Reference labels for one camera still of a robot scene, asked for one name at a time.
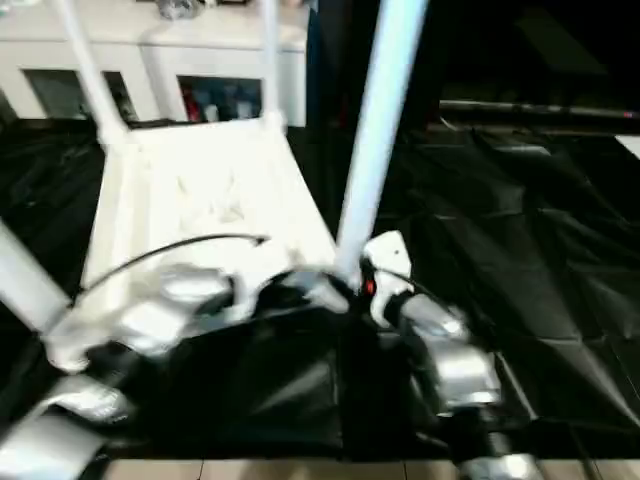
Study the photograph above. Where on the dark patterned cabinet-top object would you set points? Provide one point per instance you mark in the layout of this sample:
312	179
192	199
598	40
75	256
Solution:
177	7

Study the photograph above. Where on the black mat cloth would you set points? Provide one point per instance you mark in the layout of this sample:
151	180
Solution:
500	225

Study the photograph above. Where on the black fabric backdrop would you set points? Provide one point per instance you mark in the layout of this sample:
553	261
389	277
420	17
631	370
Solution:
525	45

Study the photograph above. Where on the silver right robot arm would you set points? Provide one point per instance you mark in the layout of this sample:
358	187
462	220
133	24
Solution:
460	360

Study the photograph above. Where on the white flat board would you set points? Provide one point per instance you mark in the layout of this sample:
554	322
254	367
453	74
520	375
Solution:
631	145

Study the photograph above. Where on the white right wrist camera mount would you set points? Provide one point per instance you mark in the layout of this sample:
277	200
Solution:
390	260

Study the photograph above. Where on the white plastic table top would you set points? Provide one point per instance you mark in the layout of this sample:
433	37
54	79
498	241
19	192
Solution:
200	175

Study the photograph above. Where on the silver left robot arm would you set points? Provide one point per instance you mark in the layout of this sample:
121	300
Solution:
150	320

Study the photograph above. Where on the grey metal rail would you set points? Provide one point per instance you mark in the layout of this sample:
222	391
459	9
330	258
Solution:
540	110

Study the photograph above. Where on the white plastic table leg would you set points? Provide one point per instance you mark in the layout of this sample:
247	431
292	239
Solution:
25	270
270	60
380	125
90	65

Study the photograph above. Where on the white glass door cabinet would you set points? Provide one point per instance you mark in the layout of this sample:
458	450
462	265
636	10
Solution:
175	40

